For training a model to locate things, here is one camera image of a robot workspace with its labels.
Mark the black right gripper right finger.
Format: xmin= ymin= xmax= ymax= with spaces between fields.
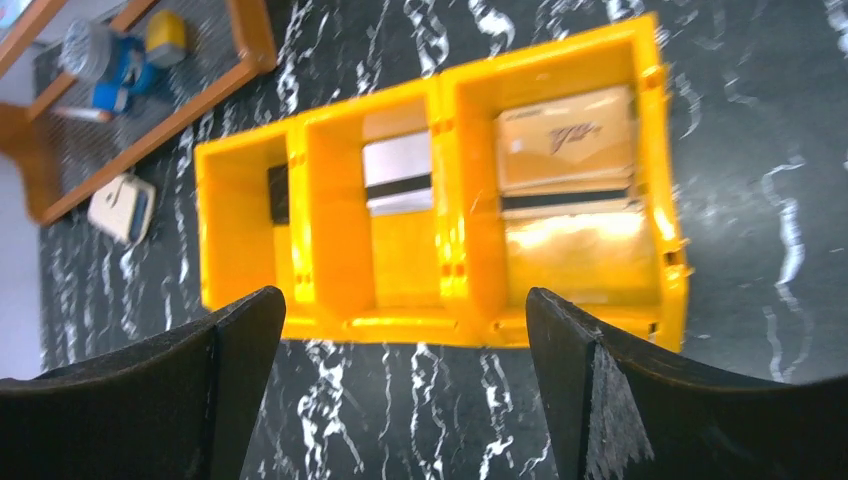
xmin=526 ymin=287 xmax=847 ymax=479

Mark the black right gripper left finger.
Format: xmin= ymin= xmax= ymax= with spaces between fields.
xmin=1 ymin=286 xmax=286 ymax=479

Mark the black credit card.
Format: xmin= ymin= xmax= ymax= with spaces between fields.
xmin=267 ymin=164 xmax=290 ymax=225

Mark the gold credit card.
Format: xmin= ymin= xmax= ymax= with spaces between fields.
xmin=495 ymin=85 xmax=642 ymax=219

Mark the silver credit card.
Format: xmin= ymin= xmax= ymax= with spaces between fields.
xmin=362 ymin=131 xmax=434 ymax=217

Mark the yellow three-compartment plastic bin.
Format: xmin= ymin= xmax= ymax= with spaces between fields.
xmin=195 ymin=13 xmax=691 ymax=352

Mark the white tube stick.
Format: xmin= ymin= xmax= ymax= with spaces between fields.
xmin=51 ymin=106 xmax=114 ymax=123

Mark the wooden shelf rack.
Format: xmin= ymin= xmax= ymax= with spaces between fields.
xmin=1 ymin=1 xmax=276 ymax=225

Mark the blue small container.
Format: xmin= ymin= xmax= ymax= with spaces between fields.
xmin=90 ymin=34 xmax=159 ymax=114

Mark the round silver tin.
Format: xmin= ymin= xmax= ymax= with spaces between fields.
xmin=59 ymin=19 xmax=114 ymax=83

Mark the yellow small box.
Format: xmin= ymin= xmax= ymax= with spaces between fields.
xmin=145 ymin=10 xmax=189 ymax=69

